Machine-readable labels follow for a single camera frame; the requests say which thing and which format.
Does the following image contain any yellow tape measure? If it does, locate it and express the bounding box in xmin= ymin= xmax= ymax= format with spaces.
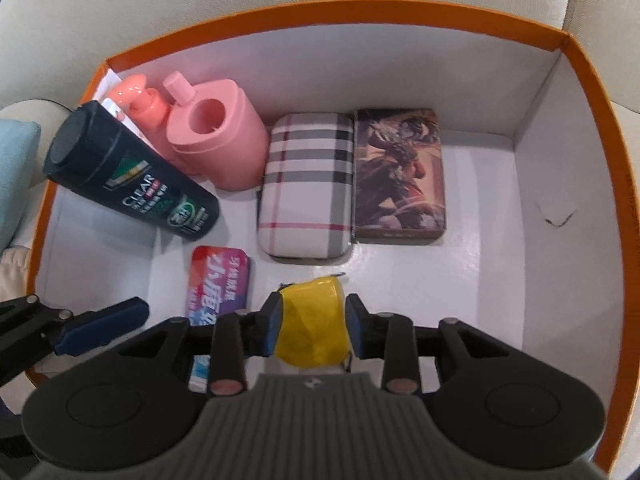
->
xmin=274 ymin=275 xmax=350 ymax=370

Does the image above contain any plaid glasses case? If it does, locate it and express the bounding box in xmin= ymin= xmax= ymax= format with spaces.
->
xmin=257 ymin=113 xmax=355 ymax=260

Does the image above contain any dark illustrated card box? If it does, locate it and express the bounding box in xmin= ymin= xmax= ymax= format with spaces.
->
xmin=352 ymin=108 xmax=447 ymax=242

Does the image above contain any dark shampoo bottle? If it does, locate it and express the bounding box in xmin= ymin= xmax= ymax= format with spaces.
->
xmin=43 ymin=101 xmax=220 ymax=240

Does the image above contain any pink cup holder container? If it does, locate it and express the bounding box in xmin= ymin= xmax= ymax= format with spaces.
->
xmin=163 ymin=72 xmax=269 ymax=191

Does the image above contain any small pink bottle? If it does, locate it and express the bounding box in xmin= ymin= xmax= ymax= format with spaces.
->
xmin=102 ymin=74 xmax=195 ymax=176

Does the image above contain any pink cream blanket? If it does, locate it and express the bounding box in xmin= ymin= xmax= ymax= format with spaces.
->
xmin=0 ymin=246 xmax=30 ymax=302

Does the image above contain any orange cardboard box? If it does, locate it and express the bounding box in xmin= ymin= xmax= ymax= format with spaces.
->
xmin=23 ymin=0 xmax=639 ymax=479

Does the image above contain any light blue cushion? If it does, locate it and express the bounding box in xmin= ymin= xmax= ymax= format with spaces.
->
xmin=0 ymin=119 xmax=41 ymax=250

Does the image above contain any beige sofa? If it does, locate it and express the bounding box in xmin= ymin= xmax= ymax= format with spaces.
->
xmin=0 ymin=0 xmax=640 ymax=480

